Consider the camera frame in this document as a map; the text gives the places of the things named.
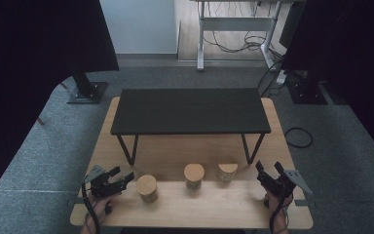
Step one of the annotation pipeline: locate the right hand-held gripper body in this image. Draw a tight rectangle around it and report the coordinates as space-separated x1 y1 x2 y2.
256 169 314 198

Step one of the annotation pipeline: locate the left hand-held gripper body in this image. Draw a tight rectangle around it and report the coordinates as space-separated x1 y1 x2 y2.
84 164 127 198

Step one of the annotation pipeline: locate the glass jar with wooden lid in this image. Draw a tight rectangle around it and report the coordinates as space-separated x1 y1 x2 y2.
135 174 160 204

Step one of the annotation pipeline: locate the wooden cylinder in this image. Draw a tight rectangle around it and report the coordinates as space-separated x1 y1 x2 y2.
217 163 239 183
183 163 206 191

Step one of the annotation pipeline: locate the black shelf with metal legs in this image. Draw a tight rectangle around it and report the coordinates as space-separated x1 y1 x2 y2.
110 87 272 166

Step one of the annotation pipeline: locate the person's left hand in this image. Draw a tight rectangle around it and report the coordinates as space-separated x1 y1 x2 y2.
89 193 121 225

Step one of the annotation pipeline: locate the person's right hand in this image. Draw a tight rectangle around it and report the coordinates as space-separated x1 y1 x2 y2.
263 191 294 225

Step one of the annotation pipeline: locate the black stand with square base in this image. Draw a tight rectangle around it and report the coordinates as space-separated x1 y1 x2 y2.
67 69 109 105
285 71 328 105

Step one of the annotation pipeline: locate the white power strip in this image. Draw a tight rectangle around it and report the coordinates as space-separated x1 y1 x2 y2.
276 69 288 86

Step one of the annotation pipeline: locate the black curtain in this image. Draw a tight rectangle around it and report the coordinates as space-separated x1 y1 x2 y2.
0 0 121 209
280 0 374 169

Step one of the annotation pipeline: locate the left hand-held gripper black cable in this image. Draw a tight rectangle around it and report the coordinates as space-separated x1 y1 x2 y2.
81 181 101 234

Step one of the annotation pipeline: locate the hand-held gripper black cable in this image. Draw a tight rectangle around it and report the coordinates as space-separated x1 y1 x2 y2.
81 181 101 234
269 181 289 234

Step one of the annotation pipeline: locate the grey table bracket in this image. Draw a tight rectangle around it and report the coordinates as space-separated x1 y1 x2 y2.
294 199 316 208
67 196 89 207

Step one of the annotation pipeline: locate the right hand-held gripper black cable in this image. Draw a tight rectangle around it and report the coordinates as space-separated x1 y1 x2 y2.
269 181 289 234

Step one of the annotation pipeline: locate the looped black cable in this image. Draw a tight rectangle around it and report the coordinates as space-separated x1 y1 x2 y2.
283 127 314 149

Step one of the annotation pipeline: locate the tangle of black floor cables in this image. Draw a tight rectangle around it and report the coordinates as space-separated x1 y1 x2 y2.
203 1 285 55

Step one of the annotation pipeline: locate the white metal desk frame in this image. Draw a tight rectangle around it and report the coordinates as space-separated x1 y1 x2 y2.
196 0 285 72

